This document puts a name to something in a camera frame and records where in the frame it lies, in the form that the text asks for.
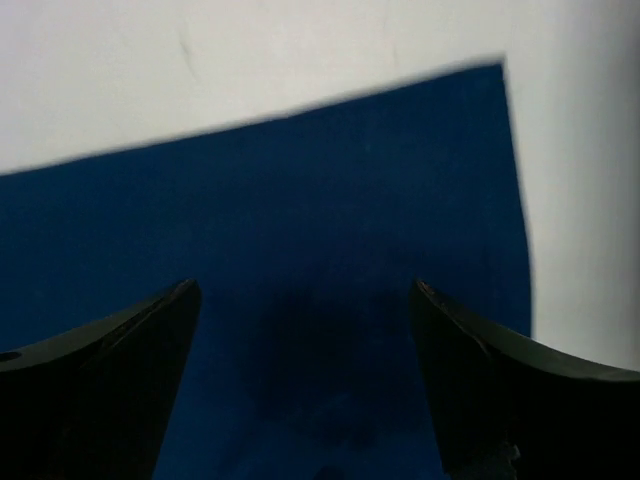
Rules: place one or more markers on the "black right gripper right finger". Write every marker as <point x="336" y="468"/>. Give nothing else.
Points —
<point x="504" y="406"/>

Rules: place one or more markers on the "blue t shirt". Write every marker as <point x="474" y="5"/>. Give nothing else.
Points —
<point x="305" y="235"/>

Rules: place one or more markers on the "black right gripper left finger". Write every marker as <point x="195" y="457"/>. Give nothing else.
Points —
<point x="95" y="402"/>

